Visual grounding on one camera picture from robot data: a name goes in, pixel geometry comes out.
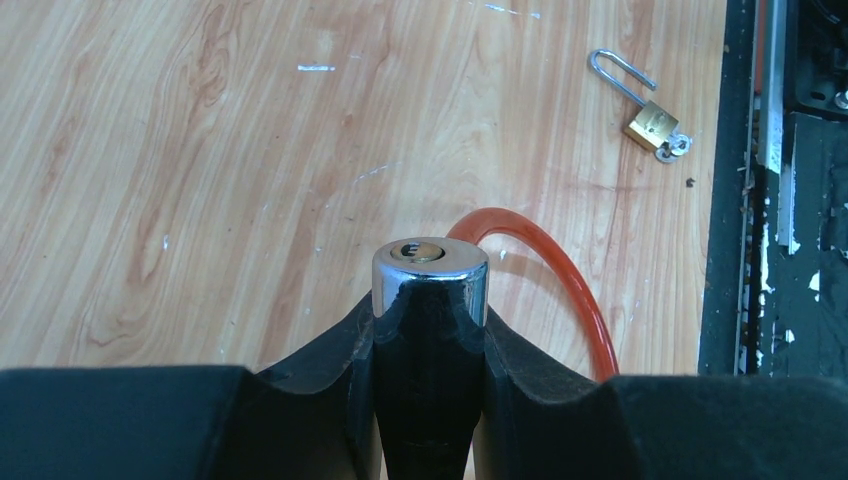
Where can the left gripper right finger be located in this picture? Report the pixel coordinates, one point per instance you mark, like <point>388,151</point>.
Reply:
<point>541,420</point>

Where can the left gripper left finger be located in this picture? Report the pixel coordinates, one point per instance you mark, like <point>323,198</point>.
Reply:
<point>309,416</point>

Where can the red cable lock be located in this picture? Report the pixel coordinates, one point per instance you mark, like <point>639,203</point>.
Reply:
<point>430,304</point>

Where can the brass padlock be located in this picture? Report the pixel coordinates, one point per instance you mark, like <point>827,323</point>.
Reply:
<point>653,127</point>

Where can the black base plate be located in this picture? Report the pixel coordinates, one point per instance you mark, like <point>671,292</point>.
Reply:
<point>776,271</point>

